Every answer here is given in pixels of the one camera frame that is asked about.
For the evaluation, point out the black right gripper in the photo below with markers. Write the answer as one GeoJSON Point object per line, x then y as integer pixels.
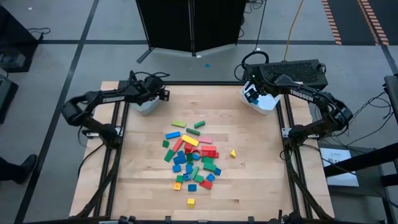
{"type": "Point", "coordinates": [267, 84]}

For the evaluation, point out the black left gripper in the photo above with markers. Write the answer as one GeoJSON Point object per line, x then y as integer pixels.
{"type": "Point", "coordinates": [153, 86]}

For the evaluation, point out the light green block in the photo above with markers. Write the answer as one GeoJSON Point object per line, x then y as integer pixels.
{"type": "Point", "coordinates": [178, 124]}

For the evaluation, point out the pink rectangular block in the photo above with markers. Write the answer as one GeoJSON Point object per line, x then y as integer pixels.
{"type": "Point", "coordinates": [205, 140]}

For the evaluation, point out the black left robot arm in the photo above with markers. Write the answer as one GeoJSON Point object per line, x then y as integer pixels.
{"type": "Point", "coordinates": [102, 96]}

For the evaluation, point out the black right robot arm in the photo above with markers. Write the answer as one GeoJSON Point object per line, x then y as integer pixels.
{"type": "Point", "coordinates": [311, 95]}

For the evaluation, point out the white plastic bin with label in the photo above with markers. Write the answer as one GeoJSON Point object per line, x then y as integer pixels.
{"type": "Point", "coordinates": [267, 104]}

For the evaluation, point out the blue rectangular block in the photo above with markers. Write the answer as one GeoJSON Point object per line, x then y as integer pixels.
{"type": "Point", "coordinates": [173, 135]}

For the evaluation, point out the green rectangular block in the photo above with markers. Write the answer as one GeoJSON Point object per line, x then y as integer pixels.
{"type": "Point", "coordinates": [199, 124]}
{"type": "Point", "coordinates": [207, 160]}
{"type": "Point", "coordinates": [193, 131]}
{"type": "Point", "coordinates": [210, 167]}

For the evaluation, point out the black perforated equipment box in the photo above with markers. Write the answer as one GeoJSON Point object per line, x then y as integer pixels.
{"type": "Point", "coordinates": [295, 71]}

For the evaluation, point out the small green square block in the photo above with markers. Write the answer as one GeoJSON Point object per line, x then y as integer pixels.
{"type": "Point", "coordinates": [165, 143]}

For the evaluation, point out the red long plank block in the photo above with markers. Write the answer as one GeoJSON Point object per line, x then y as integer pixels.
{"type": "Point", "coordinates": [177, 145]}

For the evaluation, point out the yellow long plank block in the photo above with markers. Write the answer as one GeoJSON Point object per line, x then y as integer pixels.
{"type": "Point", "coordinates": [190, 140]}

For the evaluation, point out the red square block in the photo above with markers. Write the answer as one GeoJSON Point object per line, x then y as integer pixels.
{"type": "Point", "coordinates": [188, 146]}

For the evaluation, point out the green long plank block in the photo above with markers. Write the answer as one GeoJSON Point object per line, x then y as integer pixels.
{"type": "Point", "coordinates": [169, 155]}

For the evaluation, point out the red arch block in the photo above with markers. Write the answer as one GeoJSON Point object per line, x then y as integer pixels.
{"type": "Point", "coordinates": [199, 150]}

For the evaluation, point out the small yellow triangle block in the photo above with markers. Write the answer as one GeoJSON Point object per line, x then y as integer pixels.
{"type": "Point", "coordinates": [233, 153]}

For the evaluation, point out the large blue block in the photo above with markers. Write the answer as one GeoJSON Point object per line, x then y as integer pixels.
{"type": "Point", "coordinates": [179, 159]}

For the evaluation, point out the blue cylinder block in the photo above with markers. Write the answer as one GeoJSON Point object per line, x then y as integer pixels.
{"type": "Point", "coordinates": [196, 156]}

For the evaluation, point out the red rectangular block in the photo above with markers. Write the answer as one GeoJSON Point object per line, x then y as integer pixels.
{"type": "Point", "coordinates": [208, 148]}
{"type": "Point", "coordinates": [211, 154]}

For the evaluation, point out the green studded brick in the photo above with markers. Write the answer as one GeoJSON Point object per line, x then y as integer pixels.
{"type": "Point", "coordinates": [189, 160]}

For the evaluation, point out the green oblong block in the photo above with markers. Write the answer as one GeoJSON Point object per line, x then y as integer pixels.
{"type": "Point", "coordinates": [195, 172]}

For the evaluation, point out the blue studded brick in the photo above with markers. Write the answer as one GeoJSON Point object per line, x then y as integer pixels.
{"type": "Point", "coordinates": [186, 177]}

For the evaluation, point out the yellow hollow square block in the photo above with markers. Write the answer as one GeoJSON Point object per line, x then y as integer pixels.
{"type": "Point", "coordinates": [177, 186]}

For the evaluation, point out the yellow trapezoid block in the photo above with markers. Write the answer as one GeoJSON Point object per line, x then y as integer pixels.
{"type": "Point", "coordinates": [191, 203]}

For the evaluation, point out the white paper sign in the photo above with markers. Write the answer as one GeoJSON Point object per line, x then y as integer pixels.
{"type": "Point", "coordinates": [339, 168]}

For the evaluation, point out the black orange-striped floor mat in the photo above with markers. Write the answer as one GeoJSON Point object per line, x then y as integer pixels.
{"type": "Point", "coordinates": [348, 18]}

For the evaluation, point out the black metal stand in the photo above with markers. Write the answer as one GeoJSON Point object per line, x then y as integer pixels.
{"type": "Point", "coordinates": [360, 158]}

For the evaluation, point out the dark equipment cart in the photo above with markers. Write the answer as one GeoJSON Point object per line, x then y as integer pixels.
{"type": "Point", "coordinates": [7, 93]}

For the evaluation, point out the person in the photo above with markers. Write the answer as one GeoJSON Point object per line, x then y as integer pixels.
{"type": "Point", "coordinates": [25, 168]}

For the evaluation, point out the black desk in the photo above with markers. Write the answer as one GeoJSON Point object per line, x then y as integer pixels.
{"type": "Point", "coordinates": [15, 37]}

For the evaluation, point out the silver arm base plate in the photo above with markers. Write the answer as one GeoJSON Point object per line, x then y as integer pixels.
{"type": "Point", "coordinates": [284, 132]}
{"type": "Point", "coordinates": [90, 134]}

